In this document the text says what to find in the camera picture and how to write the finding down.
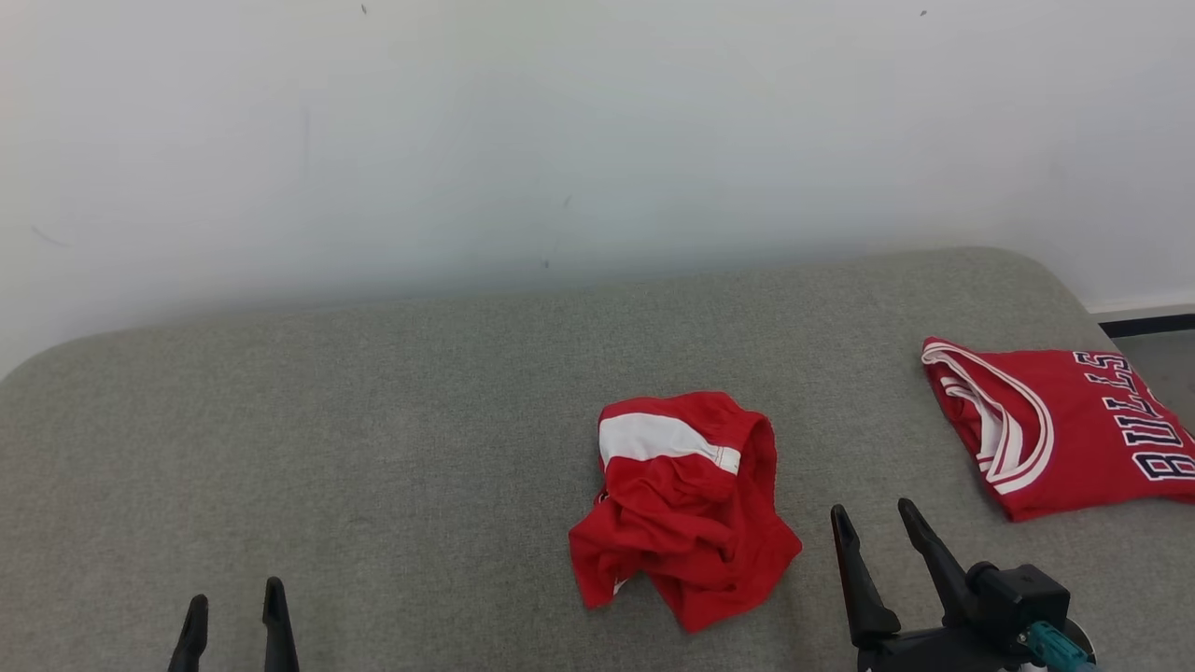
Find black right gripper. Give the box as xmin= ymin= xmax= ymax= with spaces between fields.
xmin=830 ymin=497 xmax=1029 ymax=672

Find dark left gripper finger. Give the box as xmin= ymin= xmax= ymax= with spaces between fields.
xmin=261 ymin=577 xmax=301 ymax=672
xmin=167 ymin=595 xmax=209 ymax=672

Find red shorts with white stripe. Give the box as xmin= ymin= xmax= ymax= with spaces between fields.
xmin=568 ymin=390 xmax=804 ymax=635

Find red and white basketball jersey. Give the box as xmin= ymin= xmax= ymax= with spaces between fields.
xmin=921 ymin=336 xmax=1195 ymax=524

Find grey upholstered sofa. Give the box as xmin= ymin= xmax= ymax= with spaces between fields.
xmin=0 ymin=245 xmax=1195 ymax=672

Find teal camera cable connector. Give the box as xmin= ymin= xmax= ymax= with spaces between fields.
xmin=1018 ymin=621 xmax=1099 ymax=672

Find white and black wall baseboard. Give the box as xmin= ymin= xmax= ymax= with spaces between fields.
xmin=1086 ymin=297 xmax=1195 ymax=339

